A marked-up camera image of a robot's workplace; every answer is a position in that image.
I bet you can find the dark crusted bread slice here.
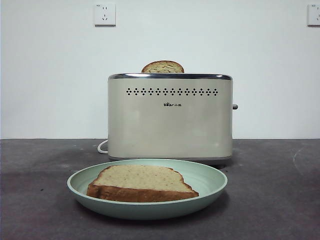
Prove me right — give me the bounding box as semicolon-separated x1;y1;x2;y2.
141;60;185;74

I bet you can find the light brown bread slice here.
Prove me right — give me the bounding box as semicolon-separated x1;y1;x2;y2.
86;164;200;201

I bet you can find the cream two-slot toaster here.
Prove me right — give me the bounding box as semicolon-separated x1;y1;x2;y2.
107;72;235;167

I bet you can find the white wall socket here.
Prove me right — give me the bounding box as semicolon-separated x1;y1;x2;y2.
93;2;117;27
307;3;320;27

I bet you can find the pale green round plate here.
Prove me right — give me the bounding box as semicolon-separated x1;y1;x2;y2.
66;158;229;221

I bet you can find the white toaster power cord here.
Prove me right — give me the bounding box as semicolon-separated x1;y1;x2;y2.
96;139;109;155

